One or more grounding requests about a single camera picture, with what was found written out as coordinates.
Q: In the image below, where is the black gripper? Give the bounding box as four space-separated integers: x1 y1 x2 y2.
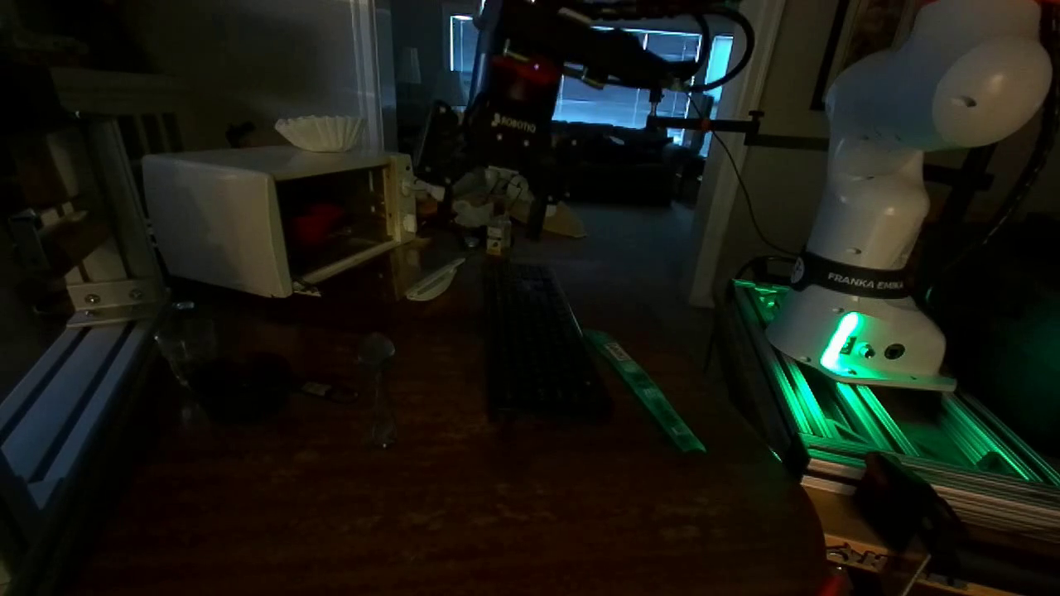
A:
482 86 556 149

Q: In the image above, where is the grey aluminium extrusion frame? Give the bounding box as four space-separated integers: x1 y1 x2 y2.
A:
0 62 174 593

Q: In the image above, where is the black box on base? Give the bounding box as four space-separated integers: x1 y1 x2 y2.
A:
856 450 966 559

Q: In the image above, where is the black camera stand bar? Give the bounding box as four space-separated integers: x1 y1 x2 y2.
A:
645 106 848 157

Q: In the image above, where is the green ruler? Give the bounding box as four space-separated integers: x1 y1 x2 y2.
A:
579 327 709 457

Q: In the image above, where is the pale clutter pile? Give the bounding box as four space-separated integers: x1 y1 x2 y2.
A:
439 162 539 234

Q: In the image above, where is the aluminium robot mounting base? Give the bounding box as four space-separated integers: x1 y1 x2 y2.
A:
719 276 1060 543

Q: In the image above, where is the black keyboard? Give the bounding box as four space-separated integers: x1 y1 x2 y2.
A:
485 262 613 423

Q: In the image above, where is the blue lit window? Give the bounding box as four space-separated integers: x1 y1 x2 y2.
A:
444 11 740 134

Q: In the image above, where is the white microwave oven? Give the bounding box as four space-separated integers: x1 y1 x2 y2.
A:
141 145 417 300

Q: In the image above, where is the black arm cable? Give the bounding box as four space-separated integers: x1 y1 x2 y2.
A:
661 2 759 97

